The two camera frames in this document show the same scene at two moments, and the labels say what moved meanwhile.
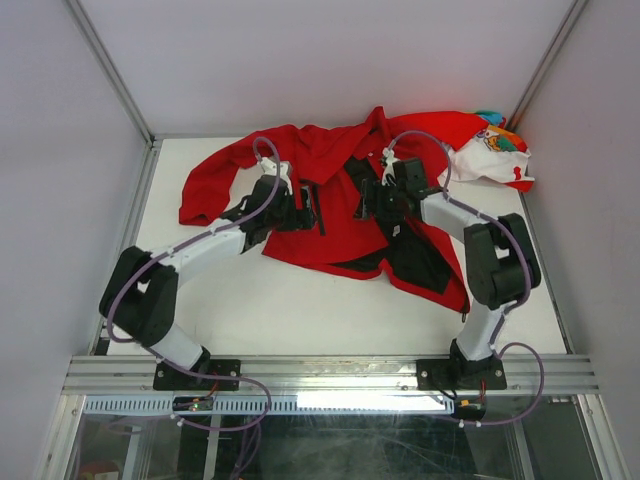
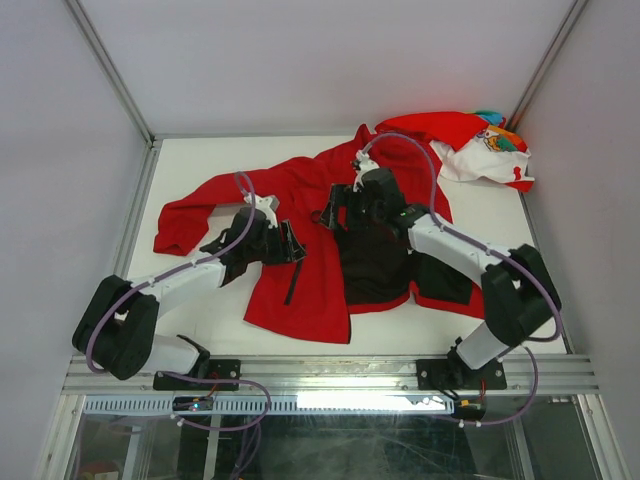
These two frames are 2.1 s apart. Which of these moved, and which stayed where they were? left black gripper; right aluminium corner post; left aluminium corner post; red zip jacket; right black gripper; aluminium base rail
Moved: red zip jacket; left black gripper; right black gripper
Stayed: left aluminium corner post; aluminium base rail; right aluminium corner post
